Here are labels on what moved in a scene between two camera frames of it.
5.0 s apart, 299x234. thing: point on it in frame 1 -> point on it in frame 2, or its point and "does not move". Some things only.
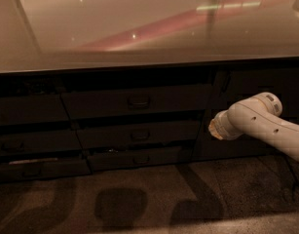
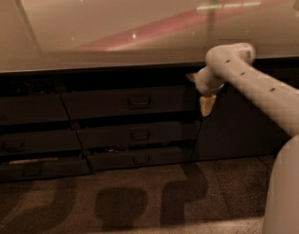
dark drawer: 39,142 does not move
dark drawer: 97,136 does not move
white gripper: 217,126 -> 204,83
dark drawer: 40,169 does not move
